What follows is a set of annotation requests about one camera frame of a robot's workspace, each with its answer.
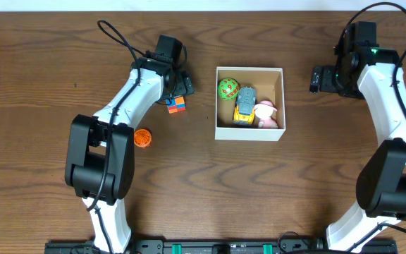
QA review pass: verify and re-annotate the multicoloured puzzle cube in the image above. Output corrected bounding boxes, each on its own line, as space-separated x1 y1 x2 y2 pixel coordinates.
166 96 186 114

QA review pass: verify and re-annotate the green ball with red numbers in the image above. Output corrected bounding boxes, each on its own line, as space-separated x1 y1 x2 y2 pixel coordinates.
217 78 240 101

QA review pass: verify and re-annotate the pink white duck toy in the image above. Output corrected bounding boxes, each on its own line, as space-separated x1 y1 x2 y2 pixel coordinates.
254 100 278 129

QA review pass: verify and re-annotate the yellow grey toy truck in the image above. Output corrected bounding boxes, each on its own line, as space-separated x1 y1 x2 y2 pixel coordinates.
233 87 256 126

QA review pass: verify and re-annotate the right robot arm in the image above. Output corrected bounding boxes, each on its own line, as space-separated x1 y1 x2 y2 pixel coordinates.
309 21 406 253

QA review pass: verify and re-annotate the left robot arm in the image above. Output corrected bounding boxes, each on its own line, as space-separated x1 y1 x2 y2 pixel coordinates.
65 35 193 253

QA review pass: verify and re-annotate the white cardboard box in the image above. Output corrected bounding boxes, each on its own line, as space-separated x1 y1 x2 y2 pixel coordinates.
215 66 286 141

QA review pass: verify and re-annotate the orange lattice ball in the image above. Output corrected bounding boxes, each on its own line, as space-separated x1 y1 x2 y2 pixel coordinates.
134 128 152 148

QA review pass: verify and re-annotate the right black cable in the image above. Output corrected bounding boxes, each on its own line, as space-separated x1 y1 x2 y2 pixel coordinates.
335 1 406 156

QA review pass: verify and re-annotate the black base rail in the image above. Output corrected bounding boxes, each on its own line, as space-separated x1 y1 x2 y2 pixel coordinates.
44 238 398 254

